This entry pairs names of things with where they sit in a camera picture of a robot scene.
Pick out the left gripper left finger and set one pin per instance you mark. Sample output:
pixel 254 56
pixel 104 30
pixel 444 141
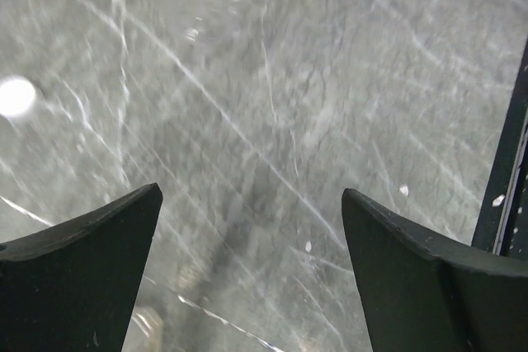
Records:
pixel 72 287

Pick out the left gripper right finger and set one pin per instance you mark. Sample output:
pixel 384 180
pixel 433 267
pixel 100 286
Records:
pixel 422 291

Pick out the white bottle cap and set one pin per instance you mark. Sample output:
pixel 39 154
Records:
pixel 18 96

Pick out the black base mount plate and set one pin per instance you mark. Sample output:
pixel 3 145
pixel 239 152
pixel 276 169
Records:
pixel 502 222

